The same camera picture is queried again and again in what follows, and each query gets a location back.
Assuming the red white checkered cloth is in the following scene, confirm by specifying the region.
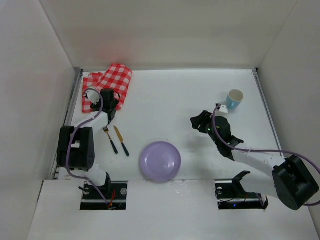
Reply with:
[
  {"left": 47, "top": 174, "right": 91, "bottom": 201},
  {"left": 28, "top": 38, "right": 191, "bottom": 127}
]
[{"left": 82, "top": 63, "right": 133, "bottom": 111}]

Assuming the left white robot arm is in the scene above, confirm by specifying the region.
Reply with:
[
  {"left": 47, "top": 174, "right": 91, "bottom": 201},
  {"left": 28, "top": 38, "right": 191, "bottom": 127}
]
[{"left": 56, "top": 87, "right": 119, "bottom": 187}]

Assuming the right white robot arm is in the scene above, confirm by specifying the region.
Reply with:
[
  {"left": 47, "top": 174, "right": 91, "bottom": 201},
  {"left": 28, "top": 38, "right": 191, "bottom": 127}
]
[{"left": 190, "top": 110, "right": 320, "bottom": 211}]

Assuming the light blue mug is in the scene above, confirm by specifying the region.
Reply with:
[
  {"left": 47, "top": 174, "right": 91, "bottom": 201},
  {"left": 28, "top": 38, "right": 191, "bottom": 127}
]
[{"left": 225, "top": 89, "right": 244, "bottom": 110}]

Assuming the purple plastic plate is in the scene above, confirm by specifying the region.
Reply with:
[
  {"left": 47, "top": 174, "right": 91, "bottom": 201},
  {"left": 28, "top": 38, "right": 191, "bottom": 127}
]
[{"left": 139, "top": 141, "right": 182, "bottom": 182}]

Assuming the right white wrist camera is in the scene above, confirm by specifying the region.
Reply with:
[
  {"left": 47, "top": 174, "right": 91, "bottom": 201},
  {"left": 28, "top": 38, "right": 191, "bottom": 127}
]
[{"left": 217, "top": 104, "right": 229, "bottom": 115}]

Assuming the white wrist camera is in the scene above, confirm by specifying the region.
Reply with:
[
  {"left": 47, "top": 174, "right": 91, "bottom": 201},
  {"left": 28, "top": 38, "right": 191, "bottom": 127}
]
[
  {"left": 217, "top": 104, "right": 229, "bottom": 115},
  {"left": 83, "top": 86, "right": 101, "bottom": 105}
]

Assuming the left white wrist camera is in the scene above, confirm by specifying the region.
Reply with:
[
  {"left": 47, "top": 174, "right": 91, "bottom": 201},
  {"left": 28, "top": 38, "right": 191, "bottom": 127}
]
[{"left": 83, "top": 86, "right": 101, "bottom": 105}]

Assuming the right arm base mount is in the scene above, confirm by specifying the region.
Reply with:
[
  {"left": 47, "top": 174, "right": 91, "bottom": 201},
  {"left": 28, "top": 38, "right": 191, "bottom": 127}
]
[{"left": 214, "top": 171, "right": 269, "bottom": 211}]

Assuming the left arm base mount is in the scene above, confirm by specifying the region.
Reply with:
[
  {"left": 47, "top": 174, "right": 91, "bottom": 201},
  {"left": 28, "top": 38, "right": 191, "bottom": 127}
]
[{"left": 79, "top": 174, "right": 128, "bottom": 211}]

